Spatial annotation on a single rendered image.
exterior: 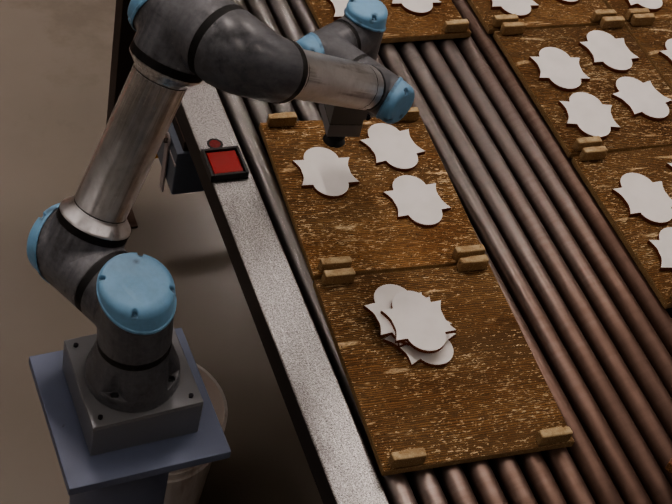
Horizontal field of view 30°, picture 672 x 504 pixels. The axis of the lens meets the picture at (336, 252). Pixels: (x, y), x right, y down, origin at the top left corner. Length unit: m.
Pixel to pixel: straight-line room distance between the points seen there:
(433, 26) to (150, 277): 1.23
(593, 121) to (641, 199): 0.24
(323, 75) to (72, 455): 0.72
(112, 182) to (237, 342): 1.51
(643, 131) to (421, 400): 0.96
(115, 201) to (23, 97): 2.06
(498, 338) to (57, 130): 1.93
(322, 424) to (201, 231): 1.58
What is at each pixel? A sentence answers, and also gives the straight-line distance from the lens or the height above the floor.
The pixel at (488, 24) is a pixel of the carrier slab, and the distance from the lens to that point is 2.97.
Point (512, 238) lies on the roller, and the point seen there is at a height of 0.91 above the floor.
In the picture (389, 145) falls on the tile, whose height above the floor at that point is 0.94.
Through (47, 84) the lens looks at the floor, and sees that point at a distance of 4.00.
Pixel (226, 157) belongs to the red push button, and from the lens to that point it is 2.46.
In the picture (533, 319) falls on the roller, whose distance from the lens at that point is 2.36.
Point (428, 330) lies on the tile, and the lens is 2.20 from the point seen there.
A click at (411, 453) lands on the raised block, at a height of 0.96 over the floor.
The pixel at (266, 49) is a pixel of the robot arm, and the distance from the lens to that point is 1.75.
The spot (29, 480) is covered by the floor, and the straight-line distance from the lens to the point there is 3.07.
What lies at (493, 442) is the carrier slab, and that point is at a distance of 2.13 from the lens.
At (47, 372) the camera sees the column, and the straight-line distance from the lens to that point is 2.16.
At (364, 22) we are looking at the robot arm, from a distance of 2.18.
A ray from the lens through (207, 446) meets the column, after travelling 2.09.
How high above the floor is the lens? 2.60
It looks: 46 degrees down
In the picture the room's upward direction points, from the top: 16 degrees clockwise
